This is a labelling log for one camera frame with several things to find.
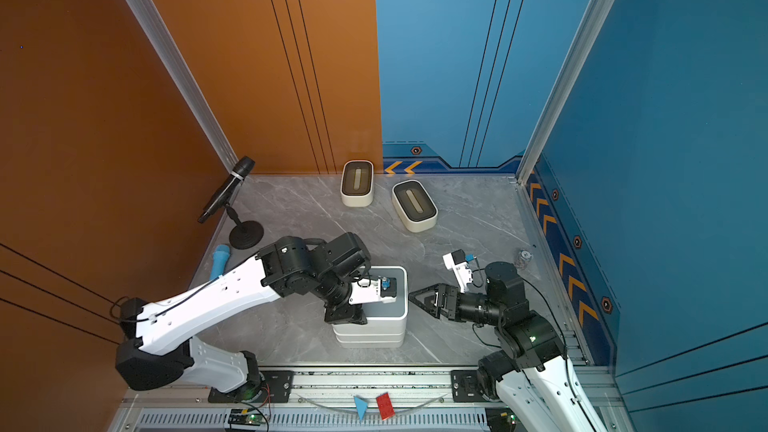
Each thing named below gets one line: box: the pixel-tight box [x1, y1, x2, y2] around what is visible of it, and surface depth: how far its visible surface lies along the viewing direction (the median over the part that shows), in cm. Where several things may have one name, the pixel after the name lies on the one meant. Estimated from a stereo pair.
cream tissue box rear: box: [340, 159, 375, 208], surface depth 114 cm
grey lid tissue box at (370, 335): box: [333, 329, 407, 342], surface depth 73 cm
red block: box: [376, 392, 395, 420], surface depth 71 cm
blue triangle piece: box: [354, 396, 369, 421], surface depth 72 cm
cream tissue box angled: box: [392, 179, 439, 233], surface depth 105 cm
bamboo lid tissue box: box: [336, 338, 405, 349], surface depth 78 cm
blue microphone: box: [210, 244, 231, 280], surface depth 96 cm
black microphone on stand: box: [197, 156, 264, 249], surface depth 90 cm
